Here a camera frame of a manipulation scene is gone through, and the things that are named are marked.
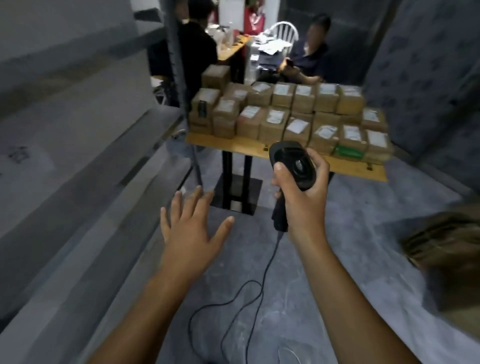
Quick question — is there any red bag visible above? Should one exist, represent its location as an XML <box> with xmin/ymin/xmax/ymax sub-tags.
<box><xmin>243</xmin><ymin>7</ymin><xmax>268</xmax><ymax>37</ymax></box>

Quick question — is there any black barcode scanner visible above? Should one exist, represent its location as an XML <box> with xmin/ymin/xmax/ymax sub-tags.
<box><xmin>268</xmin><ymin>140</ymin><xmax>318</xmax><ymax>233</ymax></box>

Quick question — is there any black scanner cable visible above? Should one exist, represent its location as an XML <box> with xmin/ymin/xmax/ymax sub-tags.
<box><xmin>187</xmin><ymin>229</ymin><xmax>283</xmax><ymax>364</ymax></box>

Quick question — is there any grey metal shelf rack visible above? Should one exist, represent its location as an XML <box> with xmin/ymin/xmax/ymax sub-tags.
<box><xmin>0</xmin><ymin>0</ymin><xmax>205</xmax><ymax>364</ymax></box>

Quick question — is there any wooden table with black base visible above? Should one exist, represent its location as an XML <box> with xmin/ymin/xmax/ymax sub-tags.
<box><xmin>186</xmin><ymin>130</ymin><xmax>388</xmax><ymax>217</ymax></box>

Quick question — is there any green packet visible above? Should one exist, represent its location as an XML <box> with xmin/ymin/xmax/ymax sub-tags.
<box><xmin>333</xmin><ymin>145</ymin><xmax>367</xmax><ymax>161</ymax></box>

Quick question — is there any wooden desk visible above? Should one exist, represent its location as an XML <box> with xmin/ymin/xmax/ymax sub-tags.
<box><xmin>217</xmin><ymin>35</ymin><xmax>253</xmax><ymax>85</ymax></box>

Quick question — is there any person's right forearm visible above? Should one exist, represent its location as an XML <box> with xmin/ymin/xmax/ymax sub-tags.
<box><xmin>289</xmin><ymin>232</ymin><xmax>424</xmax><ymax>364</ymax></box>

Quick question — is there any person's left hand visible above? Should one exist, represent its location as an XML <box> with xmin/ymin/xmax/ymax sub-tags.
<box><xmin>160</xmin><ymin>185</ymin><xmax>235</xmax><ymax>280</ymax></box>

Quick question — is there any white wooden chair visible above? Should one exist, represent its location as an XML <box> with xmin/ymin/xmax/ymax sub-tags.
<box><xmin>258</xmin><ymin>21</ymin><xmax>300</xmax><ymax>45</ymax></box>

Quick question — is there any person's right hand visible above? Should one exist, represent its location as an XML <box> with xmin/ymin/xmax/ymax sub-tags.
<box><xmin>271</xmin><ymin>148</ymin><xmax>331</xmax><ymax>245</ymax></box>

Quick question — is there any pile of labelled cardboard boxes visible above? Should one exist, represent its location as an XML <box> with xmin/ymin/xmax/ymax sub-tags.
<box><xmin>188</xmin><ymin>64</ymin><xmax>395</xmax><ymax>163</ymax></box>

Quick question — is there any person's left forearm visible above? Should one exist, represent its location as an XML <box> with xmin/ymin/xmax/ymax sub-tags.
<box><xmin>85</xmin><ymin>260</ymin><xmax>226</xmax><ymax>364</ymax></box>

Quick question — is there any heap of white papers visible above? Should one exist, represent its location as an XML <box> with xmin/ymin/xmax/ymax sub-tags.
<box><xmin>252</xmin><ymin>34</ymin><xmax>294</xmax><ymax>58</ymax></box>

